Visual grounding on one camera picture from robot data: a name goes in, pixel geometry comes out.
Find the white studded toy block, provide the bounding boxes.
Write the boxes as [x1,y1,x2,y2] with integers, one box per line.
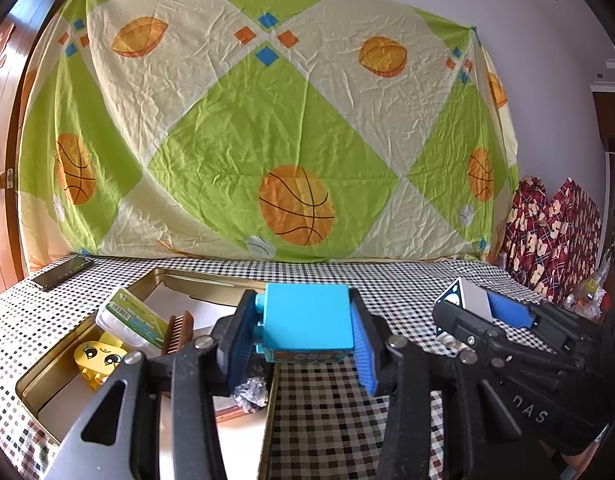
[436,277,493,348]

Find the gold metal tin box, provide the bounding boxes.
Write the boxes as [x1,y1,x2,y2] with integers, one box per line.
[15,267,283,480]

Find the clear green label plastic box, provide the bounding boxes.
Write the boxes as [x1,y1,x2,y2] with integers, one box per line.
[95,287,171,351]

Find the red plaid bear cloth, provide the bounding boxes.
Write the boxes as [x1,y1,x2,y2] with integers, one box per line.
[502,176,602,303]

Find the dark smartphone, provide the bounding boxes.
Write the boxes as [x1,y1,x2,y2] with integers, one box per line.
[28,255,94,292]

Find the checkered tablecloth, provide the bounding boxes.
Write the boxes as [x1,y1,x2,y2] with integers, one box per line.
[0,252,603,480]

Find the blue toy block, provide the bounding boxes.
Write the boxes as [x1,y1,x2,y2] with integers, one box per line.
[252,282,355,365]

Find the basketball printed green sheet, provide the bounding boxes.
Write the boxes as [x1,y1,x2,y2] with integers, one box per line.
[18,0,521,266]

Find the brown comb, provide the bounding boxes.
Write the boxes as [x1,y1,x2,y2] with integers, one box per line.
[160,310,196,357]

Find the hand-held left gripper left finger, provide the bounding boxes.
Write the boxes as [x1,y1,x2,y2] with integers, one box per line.
[42,290,257,480]

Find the wooden door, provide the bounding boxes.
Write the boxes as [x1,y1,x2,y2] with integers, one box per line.
[0,0,88,311]

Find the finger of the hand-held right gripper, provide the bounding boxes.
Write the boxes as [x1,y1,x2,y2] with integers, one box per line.
[431,300,583,377]
[487,291,595,356]

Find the yellow face toy block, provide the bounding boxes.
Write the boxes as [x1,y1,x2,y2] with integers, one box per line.
[74,332,128,392]

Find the yellow toy in bag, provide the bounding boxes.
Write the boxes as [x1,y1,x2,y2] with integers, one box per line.
[567,250,613,321]

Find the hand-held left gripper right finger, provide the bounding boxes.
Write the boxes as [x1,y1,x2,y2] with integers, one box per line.
[348,290,523,480]

